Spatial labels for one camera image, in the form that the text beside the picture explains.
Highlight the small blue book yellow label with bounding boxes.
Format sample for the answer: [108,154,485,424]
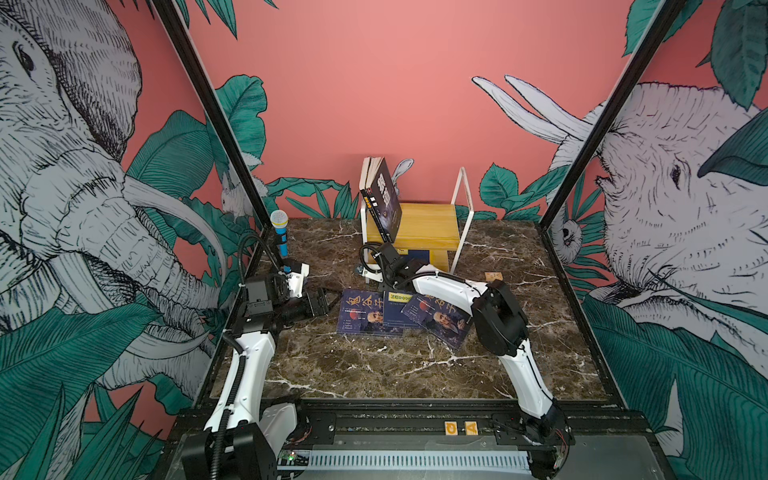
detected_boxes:
[383,291,419,329]

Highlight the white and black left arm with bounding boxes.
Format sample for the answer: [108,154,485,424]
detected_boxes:
[181,227,334,479]

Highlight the right black frame post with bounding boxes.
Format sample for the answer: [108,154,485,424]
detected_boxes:
[538,0,686,230]

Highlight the black front rail base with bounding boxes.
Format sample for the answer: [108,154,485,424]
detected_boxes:
[149,397,679,480]

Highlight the left black frame post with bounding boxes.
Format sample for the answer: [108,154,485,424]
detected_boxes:
[151,0,271,232]

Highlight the dark blue book white label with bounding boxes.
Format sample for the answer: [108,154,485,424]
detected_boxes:
[406,249,431,264]

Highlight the dark brown leaning book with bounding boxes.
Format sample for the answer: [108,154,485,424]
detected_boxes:
[359,157,384,227]

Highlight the black book white characters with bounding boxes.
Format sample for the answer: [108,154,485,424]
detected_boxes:
[372,157,402,243]

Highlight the black frame post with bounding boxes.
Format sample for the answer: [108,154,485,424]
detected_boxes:
[151,0,271,232]
[538,0,686,230]

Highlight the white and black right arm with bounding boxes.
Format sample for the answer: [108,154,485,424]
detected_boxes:
[359,242,571,445]

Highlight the blue toy microphone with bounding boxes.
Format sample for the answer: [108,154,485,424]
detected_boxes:
[270,209,289,258]

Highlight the small wooden block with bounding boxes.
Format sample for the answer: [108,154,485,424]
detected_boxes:
[484,272,503,283]

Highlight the purple portrait book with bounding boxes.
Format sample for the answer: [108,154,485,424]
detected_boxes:
[402,295,470,350]
[336,289,403,337]

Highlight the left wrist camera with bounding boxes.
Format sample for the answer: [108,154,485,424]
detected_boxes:
[283,258,310,298]

